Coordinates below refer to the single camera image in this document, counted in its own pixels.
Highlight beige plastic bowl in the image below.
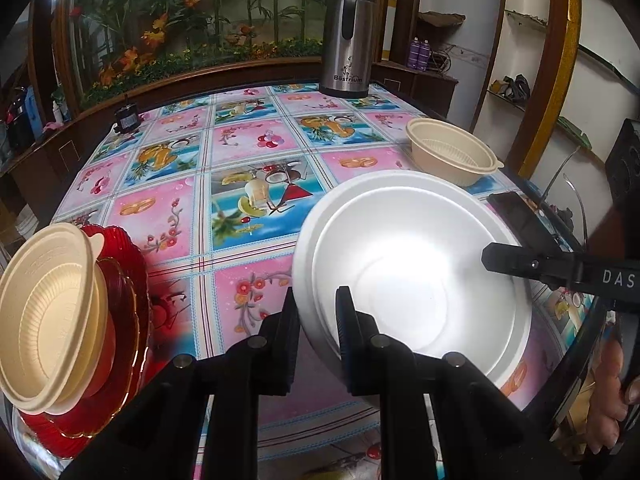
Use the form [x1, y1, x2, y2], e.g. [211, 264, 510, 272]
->
[1, 223, 108, 415]
[406, 117, 504, 188]

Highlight white foam plate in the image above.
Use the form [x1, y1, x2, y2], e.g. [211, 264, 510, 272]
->
[292, 170, 533, 387]

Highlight person's right hand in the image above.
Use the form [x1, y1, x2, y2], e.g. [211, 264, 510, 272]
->
[586, 337, 639, 454]

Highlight red glass scalloped plate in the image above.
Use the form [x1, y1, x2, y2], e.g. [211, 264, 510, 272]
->
[21, 224, 151, 458]

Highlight purple spray cans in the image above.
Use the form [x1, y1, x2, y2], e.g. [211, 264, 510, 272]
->
[407, 37, 431, 72]

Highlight brown wooden cabinet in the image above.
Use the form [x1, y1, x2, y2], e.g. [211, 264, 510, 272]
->
[1, 56, 458, 216]

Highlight small black jar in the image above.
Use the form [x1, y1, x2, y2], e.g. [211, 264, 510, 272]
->
[114, 103, 141, 133]

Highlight stainless steel thermos jug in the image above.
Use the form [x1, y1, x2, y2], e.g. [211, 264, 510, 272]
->
[319, 0, 375, 99]

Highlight artificial flower display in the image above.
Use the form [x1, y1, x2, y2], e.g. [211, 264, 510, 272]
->
[64, 0, 381, 109]

